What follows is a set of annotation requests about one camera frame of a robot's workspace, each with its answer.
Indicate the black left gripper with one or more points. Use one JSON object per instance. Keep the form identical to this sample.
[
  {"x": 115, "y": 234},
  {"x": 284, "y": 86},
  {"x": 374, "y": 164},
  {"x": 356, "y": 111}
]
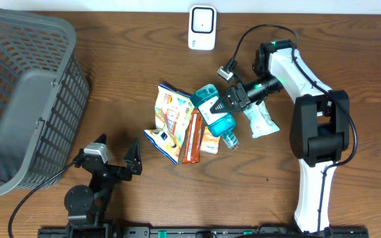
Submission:
[{"x": 135, "y": 165}]

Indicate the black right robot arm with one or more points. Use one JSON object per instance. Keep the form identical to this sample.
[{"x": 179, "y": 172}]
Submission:
[{"x": 319, "y": 131}]

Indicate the white barcode scanner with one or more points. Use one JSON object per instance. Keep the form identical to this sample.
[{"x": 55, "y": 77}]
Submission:
[{"x": 202, "y": 27}]

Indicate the grey plastic shopping basket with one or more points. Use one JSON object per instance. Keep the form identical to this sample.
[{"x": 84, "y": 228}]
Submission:
[{"x": 43, "y": 95}]

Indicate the orange brown snack bar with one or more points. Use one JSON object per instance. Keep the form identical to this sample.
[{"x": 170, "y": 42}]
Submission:
[{"x": 192, "y": 152}]

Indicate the blue mouthwash bottle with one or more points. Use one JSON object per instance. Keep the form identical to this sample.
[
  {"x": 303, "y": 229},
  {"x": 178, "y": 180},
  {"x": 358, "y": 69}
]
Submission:
[{"x": 219, "y": 124}]

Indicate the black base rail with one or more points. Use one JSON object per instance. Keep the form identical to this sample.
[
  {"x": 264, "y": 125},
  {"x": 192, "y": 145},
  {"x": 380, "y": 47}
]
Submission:
[{"x": 157, "y": 232}]

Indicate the yellow snack bag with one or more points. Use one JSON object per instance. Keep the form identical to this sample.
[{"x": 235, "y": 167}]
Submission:
[{"x": 173, "y": 111}]

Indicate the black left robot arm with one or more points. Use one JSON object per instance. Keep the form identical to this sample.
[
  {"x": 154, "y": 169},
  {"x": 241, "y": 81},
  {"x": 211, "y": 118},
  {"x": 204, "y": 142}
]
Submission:
[{"x": 86, "y": 204}]

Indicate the small orange packet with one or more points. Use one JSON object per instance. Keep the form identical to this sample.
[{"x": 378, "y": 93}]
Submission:
[{"x": 209, "y": 143}]

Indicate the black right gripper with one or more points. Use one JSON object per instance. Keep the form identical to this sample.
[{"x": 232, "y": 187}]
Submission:
[{"x": 233, "y": 93}]

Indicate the white tissue pack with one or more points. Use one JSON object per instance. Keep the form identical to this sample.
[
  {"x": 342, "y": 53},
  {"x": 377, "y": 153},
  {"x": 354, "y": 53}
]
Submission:
[{"x": 260, "y": 121}]

